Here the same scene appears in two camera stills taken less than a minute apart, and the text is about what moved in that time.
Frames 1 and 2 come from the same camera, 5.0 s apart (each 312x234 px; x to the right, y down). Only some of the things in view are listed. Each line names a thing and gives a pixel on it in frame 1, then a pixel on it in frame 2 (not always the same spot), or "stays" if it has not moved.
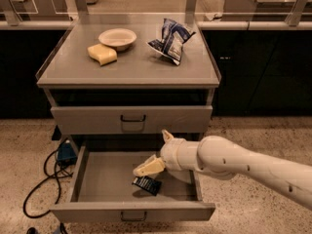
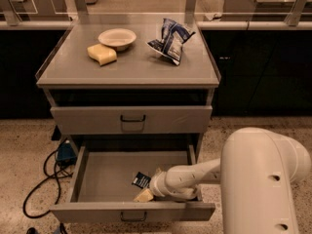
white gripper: [171, 153] to [158, 183]
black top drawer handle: [133, 120] stays
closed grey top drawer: [131, 120] stays
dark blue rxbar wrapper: [148, 184] stays
